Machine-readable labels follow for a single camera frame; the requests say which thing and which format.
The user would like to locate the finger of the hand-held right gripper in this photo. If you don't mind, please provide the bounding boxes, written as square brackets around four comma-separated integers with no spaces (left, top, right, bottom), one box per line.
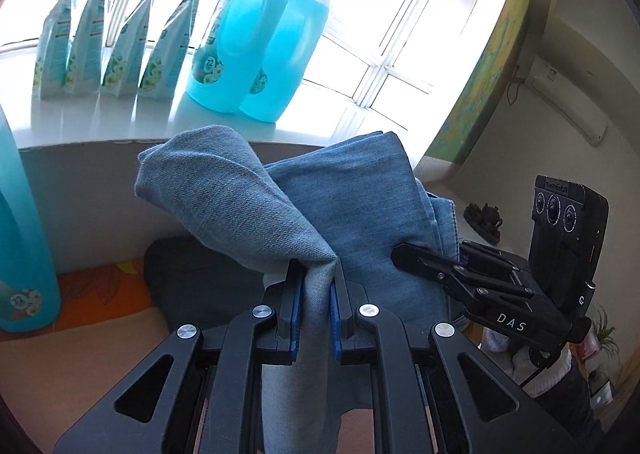
[460,241,532,285]
[392,243,534,302]

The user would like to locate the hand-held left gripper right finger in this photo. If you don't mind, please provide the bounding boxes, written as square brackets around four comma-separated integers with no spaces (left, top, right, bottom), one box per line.
[327,279,593,454]

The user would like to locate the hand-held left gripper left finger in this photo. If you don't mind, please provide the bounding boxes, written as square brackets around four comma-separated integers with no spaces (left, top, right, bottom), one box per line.
[52,259,306,454]

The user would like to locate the blue denim pants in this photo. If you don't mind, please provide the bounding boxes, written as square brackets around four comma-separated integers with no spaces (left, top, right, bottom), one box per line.
[136,125,461,454]

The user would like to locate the folded dark grey pants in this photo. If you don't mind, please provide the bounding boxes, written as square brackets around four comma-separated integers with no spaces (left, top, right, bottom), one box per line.
[144,236,281,329]

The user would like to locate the dark teapot set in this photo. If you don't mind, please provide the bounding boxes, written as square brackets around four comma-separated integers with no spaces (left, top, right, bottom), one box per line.
[464,203,503,239]

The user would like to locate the pile of white cloth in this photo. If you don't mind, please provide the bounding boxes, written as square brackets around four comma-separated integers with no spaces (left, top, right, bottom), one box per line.
[480,326,523,365]

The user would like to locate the potted plant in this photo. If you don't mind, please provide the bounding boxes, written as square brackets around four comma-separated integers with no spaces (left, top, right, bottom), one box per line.
[575,306,626,410]

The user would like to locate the white air conditioner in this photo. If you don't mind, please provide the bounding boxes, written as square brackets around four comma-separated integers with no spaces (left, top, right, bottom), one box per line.
[525,58,608,147]

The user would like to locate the person's dark clothing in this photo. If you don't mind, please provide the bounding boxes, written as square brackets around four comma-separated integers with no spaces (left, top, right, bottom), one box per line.
[535,359,606,454]

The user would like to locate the white backboard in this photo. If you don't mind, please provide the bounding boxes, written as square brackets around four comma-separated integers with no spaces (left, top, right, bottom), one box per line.
[17,139,426,275]

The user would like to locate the blue laundry detergent bottle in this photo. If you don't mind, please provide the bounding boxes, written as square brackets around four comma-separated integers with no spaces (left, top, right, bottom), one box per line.
[184,0,292,113]
[240,0,332,123]
[0,104,62,333]

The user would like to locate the teal detergent refill pouch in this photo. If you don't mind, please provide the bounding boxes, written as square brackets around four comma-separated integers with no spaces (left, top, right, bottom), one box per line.
[31,0,96,101]
[65,0,126,97]
[100,0,188,97]
[137,0,216,102]

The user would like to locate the landscape wall scroll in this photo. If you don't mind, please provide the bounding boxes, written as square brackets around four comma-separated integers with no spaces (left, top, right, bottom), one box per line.
[422,0,566,169]

